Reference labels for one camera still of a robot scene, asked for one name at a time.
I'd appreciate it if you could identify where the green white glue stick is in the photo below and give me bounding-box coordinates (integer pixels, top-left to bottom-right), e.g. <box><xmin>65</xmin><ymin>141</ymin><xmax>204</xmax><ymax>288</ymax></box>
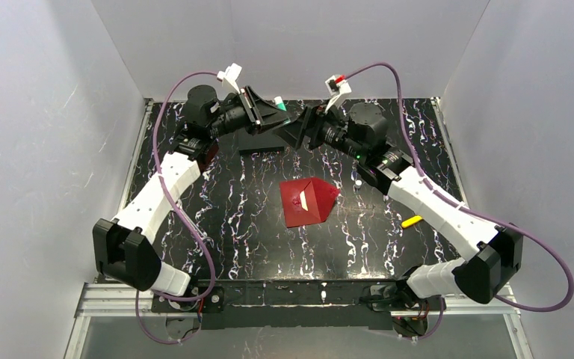
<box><xmin>273</xmin><ymin>96</ymin><xmax>286</xmax><ymax>111</ymax></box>

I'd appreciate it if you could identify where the red envelope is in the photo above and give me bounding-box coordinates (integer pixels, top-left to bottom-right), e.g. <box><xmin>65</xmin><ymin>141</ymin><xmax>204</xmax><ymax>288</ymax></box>
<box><xmin>280</xmin><ymin>177</ymin><xmax>340</xmax><ymax>228</ymax></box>

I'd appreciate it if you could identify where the cream paper letter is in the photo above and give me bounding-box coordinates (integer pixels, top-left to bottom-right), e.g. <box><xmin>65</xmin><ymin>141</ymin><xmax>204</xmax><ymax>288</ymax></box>
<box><xmin>299</xmin><ymin>191</ymin><xmax>308</xmax><ymax>211</ymax></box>

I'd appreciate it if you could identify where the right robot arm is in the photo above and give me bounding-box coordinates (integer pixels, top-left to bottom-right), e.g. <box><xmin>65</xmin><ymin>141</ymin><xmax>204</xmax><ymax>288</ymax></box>
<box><xmin>274</xmin><ymin>103</ymin><xmax>522</xmax><ymax>304</ymax></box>

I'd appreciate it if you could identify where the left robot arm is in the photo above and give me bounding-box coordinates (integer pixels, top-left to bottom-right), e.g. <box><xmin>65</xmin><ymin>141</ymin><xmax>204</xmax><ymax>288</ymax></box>
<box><xmin>93</xmin><ymin>85</ymin><xmax>291</xmax><ymax>298</ymax></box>

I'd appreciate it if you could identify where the black rectangular block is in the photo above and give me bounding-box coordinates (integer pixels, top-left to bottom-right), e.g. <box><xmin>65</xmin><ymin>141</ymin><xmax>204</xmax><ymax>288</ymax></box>
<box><xmin>235</xmin><ymin>131</ymin><xmax>286</xmax><ymax>156</ymax></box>

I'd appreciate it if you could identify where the silver wrench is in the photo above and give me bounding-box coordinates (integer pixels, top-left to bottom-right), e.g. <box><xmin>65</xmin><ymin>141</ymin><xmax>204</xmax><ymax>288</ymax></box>
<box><xmin>202</xmin><ymin>236</ymin><xmax>215</xmax><ymax>248</ymax></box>

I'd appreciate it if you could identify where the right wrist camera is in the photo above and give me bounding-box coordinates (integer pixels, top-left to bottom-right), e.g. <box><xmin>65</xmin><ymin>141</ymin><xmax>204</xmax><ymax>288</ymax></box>
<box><xmin>324</xmin><ymin>75</ymin><xmax>352</xmax><ymax>114</ymax></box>

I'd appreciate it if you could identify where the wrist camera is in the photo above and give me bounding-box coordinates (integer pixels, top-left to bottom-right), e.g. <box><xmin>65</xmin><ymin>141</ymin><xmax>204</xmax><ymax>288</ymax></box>
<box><xmin>217</xmin><ymin>63</ymin><xmax>242</xmax><ymax>94</ymax></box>
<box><xmin>324</xmin><ymin>75</ymin><xmax>352</xmax><ymax>114</ymax></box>

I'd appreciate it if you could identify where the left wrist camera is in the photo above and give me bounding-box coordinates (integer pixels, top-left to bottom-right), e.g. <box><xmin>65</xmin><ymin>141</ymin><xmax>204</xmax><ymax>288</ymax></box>
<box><xmin>217</xmin><ymin>63</ymin><xmax>242</xmax><ymax>94</ymax></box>

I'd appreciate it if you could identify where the yellow handled screwdriver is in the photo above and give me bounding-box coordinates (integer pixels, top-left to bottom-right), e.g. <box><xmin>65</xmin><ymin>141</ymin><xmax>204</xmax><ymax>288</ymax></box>
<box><xmin>401</xmin><ymin>215</ymin><xmax>423</xmax><ymax>229</ymax></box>

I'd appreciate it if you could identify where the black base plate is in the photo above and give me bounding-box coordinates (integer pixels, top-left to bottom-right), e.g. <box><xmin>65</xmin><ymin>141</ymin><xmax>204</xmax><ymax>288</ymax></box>
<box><xmin>150</xmin><ymin>280</ymin><xmax>442</xmax><ymax>332</ymax></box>

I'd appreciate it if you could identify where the aluminium rail frame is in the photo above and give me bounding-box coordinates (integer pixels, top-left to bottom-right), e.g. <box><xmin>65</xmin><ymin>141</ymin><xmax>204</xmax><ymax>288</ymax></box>
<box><xmin>64</xmin><ymin>283</ymin><xmax>533</xmax><ymax>358</ymax></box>

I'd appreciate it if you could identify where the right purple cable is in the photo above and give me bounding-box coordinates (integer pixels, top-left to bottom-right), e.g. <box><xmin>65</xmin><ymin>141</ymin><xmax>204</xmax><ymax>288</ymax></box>
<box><xmin>341</xmin><ymin>61</ymin><xmax>574</xmax><ymax>343</ymax></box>

